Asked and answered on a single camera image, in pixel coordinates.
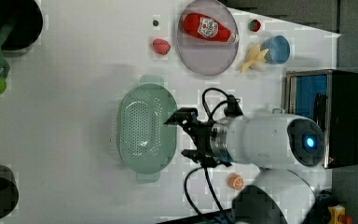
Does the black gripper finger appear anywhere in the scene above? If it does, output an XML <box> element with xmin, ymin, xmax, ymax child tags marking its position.
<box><xmin>165</xmin><ymin>107</ymin><xmax>198</xmax><ymax>126</ymax></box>
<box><xmin>181</xmin><ymin>148</ymin><xmax>218</xmax><ymax>168</ymax></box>

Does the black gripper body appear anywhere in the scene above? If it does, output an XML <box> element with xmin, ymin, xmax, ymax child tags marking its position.
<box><xmin>185</xmin><ymin>121</ymin><xmax>219</xmax><ymax>164</ymax></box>

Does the green oval plastic strainer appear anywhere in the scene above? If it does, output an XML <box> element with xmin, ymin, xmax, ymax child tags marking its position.
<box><xmin>117</xmin><ymin>75</ymin><xmax>177</xmax><ymax>183</ymax></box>

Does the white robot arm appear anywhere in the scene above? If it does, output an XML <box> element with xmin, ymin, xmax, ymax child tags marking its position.
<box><xmin>165</xmin><ymin>108</ymin><xmax>326</xmax><ymax>224</ymax></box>

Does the toy orange half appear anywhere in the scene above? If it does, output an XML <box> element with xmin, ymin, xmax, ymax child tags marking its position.
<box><xmin>228</xmin><ymin>174</ymin><xmax>245</xmax><ymax>190</ymax></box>

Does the purple round plate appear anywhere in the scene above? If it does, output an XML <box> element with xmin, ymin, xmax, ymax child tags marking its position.
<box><xmin>176</xmin><ymin>0</ymin><xmax>239</xmax><ymax>76</ymax></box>

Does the red toy strawberry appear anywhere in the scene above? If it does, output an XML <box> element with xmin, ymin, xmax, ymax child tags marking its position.
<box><xmin>152</xmin><ymin>38</ymin><xmax>171</xmax><ymax>55</ymax></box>

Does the mint green mug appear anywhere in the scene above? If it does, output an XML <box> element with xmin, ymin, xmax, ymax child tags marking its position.
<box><xmin>272</xmin><ymin>108</ymin><xmax>286</xmax><ymax>114</ymax></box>

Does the yellow toy banana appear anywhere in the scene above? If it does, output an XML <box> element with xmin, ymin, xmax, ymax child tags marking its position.
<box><xmin>240</xmin><ymin>44</ymin><xmax>269</xmax><ymax>72</ymax></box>

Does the red ketchup bottle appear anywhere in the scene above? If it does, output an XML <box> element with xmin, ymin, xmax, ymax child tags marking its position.
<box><xmin>182</xmin><ymin>13</ymin><xmax>239</xmax><ymax>44</ymax></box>

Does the blue plastic cup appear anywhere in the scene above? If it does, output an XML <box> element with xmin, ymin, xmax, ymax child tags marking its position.
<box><xmin>260</xmin><ymin>35</ymin><xmax>290</xmax><ymax>64</ymax></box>

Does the small red green strawberry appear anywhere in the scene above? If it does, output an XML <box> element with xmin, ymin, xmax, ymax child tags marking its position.
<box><xmin>249</xmin><ymin>20</ymin><xmax>261</xmax><ymax>32</ymax></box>

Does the black silver toaster oven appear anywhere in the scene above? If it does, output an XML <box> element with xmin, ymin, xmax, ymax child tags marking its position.
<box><xmin>284</xmin><ymin>69</ymin><xmax>358</xmax><ymax>169</ymax></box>

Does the black cylinder holder top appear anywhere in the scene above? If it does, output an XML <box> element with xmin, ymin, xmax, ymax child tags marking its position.
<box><xmin>0</xmin><ymin>0</ymin><xmax>44</xmax><ymax>50</ymax></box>

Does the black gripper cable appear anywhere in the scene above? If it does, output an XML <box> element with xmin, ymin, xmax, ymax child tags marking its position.
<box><xmin>183</xmin><ymin>87</ymin><xmax>241</xmax><ymax>224</ymax></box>

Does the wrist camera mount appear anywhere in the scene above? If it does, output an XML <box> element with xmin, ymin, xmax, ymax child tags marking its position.
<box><xmin>225</xmin><ymin>94</ymin><xmax>243</xmax><ymax>118</ymax></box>

